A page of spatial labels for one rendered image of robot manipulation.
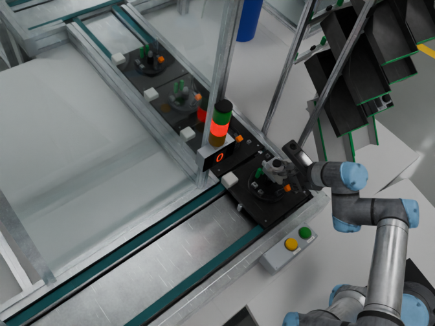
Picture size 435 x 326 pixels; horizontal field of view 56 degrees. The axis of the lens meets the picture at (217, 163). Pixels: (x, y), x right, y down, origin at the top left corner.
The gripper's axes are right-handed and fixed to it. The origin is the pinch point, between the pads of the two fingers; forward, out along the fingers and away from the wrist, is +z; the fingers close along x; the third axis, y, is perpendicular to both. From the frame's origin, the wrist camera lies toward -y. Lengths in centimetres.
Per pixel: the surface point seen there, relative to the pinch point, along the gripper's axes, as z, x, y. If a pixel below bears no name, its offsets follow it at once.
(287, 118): 34, 39, -2
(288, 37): 60, 80, -32
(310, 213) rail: -0.8, 5.9, 22.8
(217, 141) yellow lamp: -7.7, -20.6, -19.2
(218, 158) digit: -2.0, -19.4, -13.1
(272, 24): 68, 80, -41
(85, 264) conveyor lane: 19, -66, 0
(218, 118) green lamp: -14.8, -21.1, -26.3
